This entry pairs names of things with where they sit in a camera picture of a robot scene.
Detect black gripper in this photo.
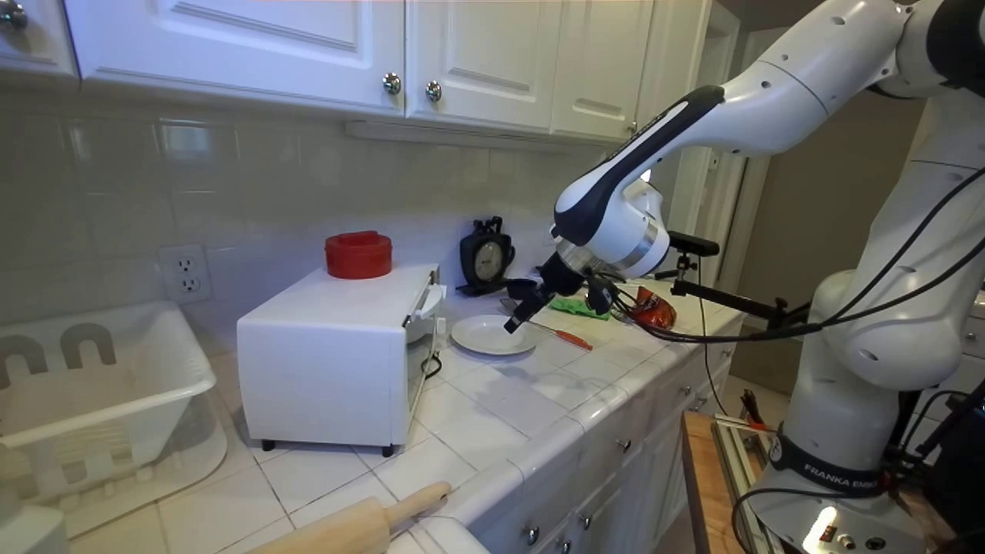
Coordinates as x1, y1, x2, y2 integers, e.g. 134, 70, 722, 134
504, 257, 621, 333

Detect glass toaster oven door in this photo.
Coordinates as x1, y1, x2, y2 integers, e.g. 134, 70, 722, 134
400, 267, 452, 412

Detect white toaster oven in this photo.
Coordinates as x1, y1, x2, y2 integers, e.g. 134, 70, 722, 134
237, 265, 438, 455

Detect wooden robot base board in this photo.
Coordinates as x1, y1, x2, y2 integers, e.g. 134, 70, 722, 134
681, 412, 784, 554

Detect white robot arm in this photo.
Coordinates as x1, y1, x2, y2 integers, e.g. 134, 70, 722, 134
510, 0, 985, 554

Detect green flat item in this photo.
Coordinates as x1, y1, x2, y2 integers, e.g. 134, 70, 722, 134
549, 299, 611, 321

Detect white round plate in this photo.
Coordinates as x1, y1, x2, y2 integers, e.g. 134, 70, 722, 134
450, 315, 540, 357

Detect black decorative clock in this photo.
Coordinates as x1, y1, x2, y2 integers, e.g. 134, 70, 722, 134
459, 217, 515, 297

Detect red small object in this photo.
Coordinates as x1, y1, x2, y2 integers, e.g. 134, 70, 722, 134
627, 287, 678, 331

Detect red round container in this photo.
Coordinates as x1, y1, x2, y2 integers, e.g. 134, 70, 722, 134
326, 231, 390, 282

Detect white lower cabinet drawers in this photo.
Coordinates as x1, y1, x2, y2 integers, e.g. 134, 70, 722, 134
444, 335, 732, 554

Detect white upper cabinets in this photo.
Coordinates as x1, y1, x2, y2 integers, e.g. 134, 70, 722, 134
0, 0, 714, 138

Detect wooden rolling pin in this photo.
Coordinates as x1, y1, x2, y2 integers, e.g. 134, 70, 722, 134
253, 482, 452, 554

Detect white dish rack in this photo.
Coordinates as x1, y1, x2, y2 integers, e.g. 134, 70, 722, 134
0, 303, 227, 513

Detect red handled utensil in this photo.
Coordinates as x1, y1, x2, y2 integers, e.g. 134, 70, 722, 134
534, 325, 595, 351

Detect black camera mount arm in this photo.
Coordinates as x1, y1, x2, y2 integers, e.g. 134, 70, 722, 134
656, 231, 811, 333

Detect white wall outlet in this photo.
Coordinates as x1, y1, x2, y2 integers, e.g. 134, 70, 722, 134
162, 247, 213, 303

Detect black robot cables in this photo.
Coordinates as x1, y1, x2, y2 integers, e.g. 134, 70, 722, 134
656, 168, 985, 554

